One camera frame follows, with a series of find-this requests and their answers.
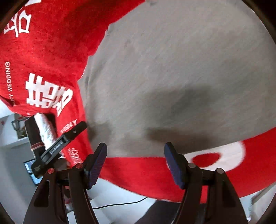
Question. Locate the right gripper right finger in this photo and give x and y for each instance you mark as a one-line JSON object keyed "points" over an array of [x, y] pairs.
{"points": [[209, 196]]}

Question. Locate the red wedding blanket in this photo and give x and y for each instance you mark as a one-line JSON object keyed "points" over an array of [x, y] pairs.
{"points": [[44, 51]]}

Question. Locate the person's dark trousers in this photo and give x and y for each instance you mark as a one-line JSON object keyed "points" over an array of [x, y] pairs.
{"points": [[160, 212]]}

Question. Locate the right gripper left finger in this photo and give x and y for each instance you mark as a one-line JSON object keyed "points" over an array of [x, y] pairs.
{"points": [[48, 203]]}

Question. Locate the white quilted pillow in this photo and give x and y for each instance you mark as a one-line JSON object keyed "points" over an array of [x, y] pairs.
{"points": [[46, 130]]}

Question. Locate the grey knit sweater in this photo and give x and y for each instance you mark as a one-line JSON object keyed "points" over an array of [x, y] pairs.
{"points": [[198, 74]]}

